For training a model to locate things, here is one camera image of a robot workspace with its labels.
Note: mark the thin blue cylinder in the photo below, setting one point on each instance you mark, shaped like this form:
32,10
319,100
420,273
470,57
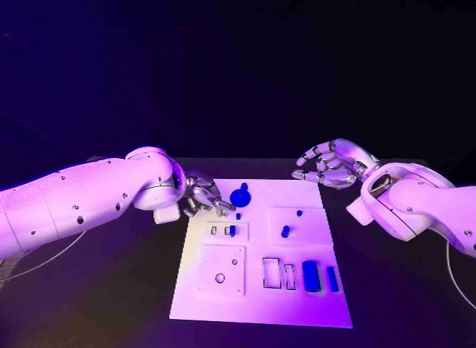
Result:
332,279

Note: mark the small blue knob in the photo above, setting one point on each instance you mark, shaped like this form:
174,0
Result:
244,185

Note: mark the white task board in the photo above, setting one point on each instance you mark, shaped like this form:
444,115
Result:
261,255

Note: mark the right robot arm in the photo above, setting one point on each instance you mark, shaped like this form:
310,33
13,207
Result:
425,206

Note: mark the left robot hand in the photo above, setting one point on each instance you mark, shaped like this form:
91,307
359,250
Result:
202,194

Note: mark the thick blue cylinder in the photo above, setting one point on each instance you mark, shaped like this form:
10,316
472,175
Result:
310,276

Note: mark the blue gear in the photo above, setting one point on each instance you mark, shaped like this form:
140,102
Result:
239,197

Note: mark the blue plug block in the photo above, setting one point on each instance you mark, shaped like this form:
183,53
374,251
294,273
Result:
232,230

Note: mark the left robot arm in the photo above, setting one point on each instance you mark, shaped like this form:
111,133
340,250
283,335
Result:
65,201

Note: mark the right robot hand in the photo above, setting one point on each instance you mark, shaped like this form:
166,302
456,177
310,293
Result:
335,163

